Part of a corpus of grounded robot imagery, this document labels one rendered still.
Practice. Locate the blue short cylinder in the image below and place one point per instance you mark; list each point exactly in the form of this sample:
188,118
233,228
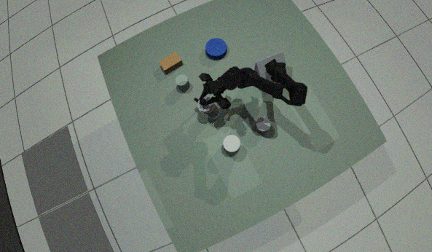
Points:
216,49

